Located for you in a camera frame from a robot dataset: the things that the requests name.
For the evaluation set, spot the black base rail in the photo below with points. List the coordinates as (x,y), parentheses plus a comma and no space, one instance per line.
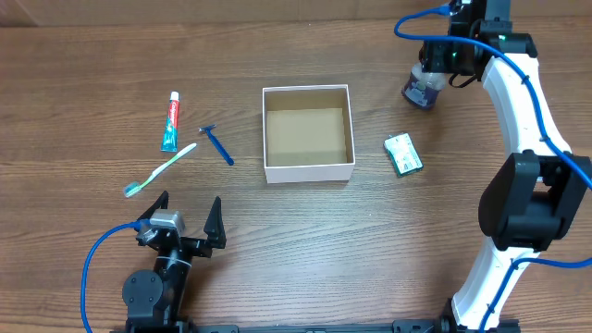
(397,326)

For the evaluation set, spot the white cardboard box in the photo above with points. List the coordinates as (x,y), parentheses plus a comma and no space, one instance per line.
(307,133)

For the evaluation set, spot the red green toothpaste tube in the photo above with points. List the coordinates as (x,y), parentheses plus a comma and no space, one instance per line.
(170,137)

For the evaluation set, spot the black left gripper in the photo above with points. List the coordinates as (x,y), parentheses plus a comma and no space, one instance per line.
(186,243)

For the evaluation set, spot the blue foaming soap dispenser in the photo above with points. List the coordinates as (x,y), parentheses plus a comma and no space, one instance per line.
(422,88)

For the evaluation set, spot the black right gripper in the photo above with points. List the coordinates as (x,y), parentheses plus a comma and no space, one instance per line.
(435,56)

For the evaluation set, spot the blue disposable razor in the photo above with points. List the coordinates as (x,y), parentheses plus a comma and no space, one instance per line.
(214,140)

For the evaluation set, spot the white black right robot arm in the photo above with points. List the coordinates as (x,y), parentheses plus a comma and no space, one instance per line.
(533,198)

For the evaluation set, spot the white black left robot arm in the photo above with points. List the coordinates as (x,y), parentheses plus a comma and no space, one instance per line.
(154,296)

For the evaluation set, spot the green white toothbrush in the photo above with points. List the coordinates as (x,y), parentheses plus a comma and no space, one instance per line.
(135,187)

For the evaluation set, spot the green white soap bar pack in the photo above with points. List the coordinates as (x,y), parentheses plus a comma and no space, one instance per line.
(403,155)

